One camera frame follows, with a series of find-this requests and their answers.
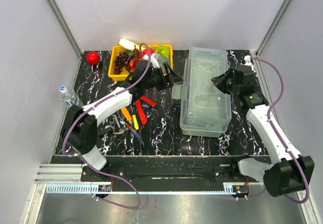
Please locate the red apple on table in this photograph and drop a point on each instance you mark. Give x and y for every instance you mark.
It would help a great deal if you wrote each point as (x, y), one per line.
(93, 58)

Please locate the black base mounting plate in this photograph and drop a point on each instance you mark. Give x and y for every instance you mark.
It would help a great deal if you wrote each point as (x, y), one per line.
(168, 173)

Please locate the clear plastic tool box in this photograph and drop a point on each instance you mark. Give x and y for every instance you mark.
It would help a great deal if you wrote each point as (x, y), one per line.
(205, 111)

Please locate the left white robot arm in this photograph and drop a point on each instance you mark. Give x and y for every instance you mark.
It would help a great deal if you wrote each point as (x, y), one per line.
(80, 126)

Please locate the orange handled tool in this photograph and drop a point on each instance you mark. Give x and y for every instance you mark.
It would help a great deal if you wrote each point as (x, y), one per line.
(126, 114)

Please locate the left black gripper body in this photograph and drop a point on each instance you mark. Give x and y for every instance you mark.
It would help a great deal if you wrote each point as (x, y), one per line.
(157, 80)

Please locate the aluminium frame rail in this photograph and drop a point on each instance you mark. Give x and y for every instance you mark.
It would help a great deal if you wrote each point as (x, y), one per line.
(59, 173)

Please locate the yellow plastic tray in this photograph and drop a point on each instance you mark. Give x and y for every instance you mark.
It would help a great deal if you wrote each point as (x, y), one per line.
(124, 73)

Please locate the blue red screwdriver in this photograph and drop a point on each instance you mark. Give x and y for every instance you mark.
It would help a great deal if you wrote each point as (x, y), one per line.
(134, 132)

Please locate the red apple in tray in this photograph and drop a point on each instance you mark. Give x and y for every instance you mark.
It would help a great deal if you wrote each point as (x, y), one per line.
(148, 51)

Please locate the red handled pliers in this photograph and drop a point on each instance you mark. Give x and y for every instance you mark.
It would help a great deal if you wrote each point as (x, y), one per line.
(141, 113)

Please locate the dark purple grape bunch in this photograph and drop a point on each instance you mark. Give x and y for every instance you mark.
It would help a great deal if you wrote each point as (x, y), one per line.
(121, 61)

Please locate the green netted melon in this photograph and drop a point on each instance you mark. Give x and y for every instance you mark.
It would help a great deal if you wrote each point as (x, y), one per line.
(161, 59)

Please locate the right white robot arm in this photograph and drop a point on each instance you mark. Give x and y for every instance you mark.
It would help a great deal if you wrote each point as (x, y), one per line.
(289, 171)

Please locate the plastic water bottle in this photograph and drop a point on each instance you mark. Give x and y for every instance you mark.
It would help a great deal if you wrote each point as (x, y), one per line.
(69, 97)

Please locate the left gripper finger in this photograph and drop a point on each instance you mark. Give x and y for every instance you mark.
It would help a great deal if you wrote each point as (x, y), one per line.
(167, 69)
(174, 78)

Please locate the yellow utility knife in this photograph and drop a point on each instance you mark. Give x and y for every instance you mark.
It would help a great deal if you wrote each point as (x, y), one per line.
(135, 122)

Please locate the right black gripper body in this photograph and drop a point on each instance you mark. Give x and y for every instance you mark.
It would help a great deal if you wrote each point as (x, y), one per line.
(235, 88)

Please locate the green pepper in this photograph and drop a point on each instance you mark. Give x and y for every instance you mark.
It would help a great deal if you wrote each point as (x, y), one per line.
(163, 50)

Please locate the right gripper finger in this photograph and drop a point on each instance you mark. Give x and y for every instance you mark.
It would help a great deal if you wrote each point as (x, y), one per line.
(223, 77)
(223, 85)

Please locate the red lychee fruit bunch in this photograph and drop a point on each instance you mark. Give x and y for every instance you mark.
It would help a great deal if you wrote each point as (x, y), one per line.
(135, 56)

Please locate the silver pliers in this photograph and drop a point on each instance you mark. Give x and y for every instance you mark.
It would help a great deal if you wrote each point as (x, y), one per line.
(121, 130)

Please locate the white radish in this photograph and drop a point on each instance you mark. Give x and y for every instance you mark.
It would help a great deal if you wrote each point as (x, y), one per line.
(129, 45)

